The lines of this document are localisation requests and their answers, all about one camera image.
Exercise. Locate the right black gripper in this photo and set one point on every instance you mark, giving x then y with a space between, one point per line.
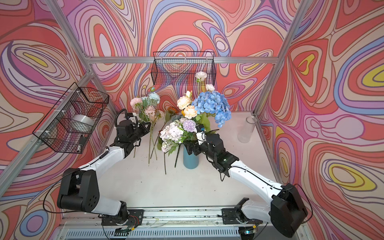
189 146

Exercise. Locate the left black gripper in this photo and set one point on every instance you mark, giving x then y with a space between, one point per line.
141 126

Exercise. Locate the teal ceramic vase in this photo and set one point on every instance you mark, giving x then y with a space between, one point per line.
190 161

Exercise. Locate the pale pink blue rose bouquet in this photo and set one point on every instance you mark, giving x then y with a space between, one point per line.
147 108

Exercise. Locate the clear glass vase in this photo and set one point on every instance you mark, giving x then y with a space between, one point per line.
247 129

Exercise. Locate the pink purple mixed bouquet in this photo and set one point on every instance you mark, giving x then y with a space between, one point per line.
167 143

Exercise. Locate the light blue hydrangea stem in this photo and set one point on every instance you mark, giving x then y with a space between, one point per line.
212 104

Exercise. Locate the peach rose leafy stem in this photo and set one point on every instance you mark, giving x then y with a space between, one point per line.
185 105

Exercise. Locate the white poppy flower stem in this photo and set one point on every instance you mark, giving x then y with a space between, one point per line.
200 77

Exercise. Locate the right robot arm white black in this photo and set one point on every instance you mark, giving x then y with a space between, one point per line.
283 206

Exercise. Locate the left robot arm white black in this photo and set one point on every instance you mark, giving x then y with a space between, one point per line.
79 189

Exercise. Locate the small black device in basket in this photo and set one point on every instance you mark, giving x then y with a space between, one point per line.
81 144

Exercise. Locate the white tape roll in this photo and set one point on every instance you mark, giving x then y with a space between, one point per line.
81 123

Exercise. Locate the red protea flower stem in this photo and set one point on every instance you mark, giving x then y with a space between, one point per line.
167 115

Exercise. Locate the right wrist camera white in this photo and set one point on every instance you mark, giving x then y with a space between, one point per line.
201 134

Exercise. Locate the black wire basket left wall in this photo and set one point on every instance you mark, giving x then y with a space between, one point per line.
57 133

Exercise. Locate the black wire basket wall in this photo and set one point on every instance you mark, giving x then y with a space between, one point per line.
57 133
178 68

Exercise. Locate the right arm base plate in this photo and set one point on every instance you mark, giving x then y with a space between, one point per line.
235 215

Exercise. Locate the black wire basket back wall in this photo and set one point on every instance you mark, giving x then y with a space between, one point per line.
178 68

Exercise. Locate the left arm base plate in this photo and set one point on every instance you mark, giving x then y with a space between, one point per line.
131 218

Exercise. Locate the aluminium front rail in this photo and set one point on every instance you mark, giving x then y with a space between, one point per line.
200 216

